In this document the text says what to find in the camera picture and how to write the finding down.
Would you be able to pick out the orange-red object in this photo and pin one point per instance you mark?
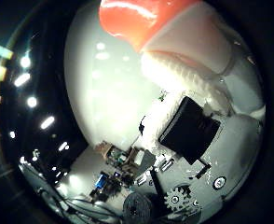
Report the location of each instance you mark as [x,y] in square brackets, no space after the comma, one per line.
[161,21]

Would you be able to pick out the cluttered wooden shelf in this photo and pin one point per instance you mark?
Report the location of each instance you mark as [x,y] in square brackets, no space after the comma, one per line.
[121,157]

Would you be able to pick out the small blue background screen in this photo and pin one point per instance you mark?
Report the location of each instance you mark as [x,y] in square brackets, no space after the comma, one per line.
[101,180]

